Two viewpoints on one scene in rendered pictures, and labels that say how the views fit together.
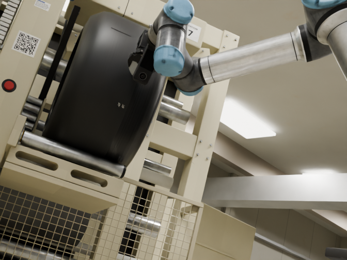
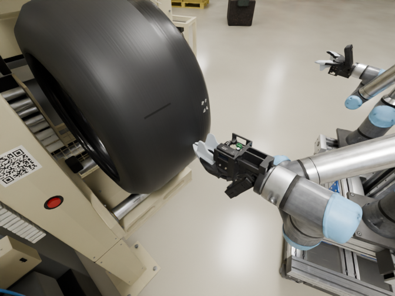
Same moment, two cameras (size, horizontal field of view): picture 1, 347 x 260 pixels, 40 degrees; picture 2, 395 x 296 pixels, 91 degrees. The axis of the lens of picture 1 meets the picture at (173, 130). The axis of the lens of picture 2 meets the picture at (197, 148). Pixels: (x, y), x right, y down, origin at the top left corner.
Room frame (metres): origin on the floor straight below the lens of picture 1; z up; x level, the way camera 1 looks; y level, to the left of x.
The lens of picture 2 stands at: (1.05, 0.34, 1.55)
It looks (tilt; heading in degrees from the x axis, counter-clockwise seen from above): 47 degrees down; 329
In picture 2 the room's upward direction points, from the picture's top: straight up
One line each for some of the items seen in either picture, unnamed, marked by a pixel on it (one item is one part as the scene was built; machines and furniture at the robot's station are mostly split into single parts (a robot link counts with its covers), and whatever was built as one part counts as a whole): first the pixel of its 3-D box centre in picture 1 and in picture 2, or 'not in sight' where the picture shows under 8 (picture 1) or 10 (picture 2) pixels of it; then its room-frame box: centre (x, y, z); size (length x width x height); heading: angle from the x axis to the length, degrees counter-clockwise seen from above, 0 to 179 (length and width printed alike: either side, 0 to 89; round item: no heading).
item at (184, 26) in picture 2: not in sight; (174, 48); (3.94, -0.96, 0.40); 0.60 x 0.35 x 0.80; 39
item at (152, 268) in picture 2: not in sight; (133, 269); (1.52, 0.57, 0.01); 0.27 x 0.27 x 0.02; 17
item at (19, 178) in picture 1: (54, 190); (136, 180); (1.62, 0.33, 0.80); 0.37 x 0.36 x 0.02; 17
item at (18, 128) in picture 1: (13, 144); (89, 194); (1.56, 0.50, 0.90); 0.40 x 0.03 x 0.10; 17
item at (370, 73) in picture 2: not in sight; (374, 76); (1.42, -0.99, 1.04); 0.11 x 0.08 x 0.09; 13
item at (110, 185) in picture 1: (65, 173); (154, 194); (1.48, 0.29, 0.84); 0.36 x 0.09 x 0.06; 107
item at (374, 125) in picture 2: not in sight; (379, 121); (1.25, -0.90, 0.88); 0.13 x 0.12 x 0.14; 103
